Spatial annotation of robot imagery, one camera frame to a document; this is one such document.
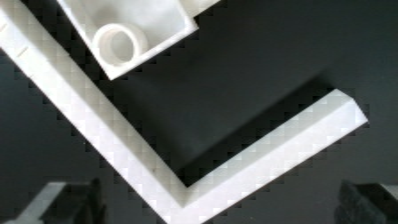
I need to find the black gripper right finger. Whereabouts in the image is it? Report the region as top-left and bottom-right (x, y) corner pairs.
(334, 181), (398, 224)

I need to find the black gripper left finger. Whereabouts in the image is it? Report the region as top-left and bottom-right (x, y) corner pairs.
(1, 179), (106, 224)

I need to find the white chair seat part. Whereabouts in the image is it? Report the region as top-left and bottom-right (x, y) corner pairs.
(56, 0), (220, 80)

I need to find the white U-shaped boundary frame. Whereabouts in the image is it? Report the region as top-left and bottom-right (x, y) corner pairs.
(0, 0), (367, 224)

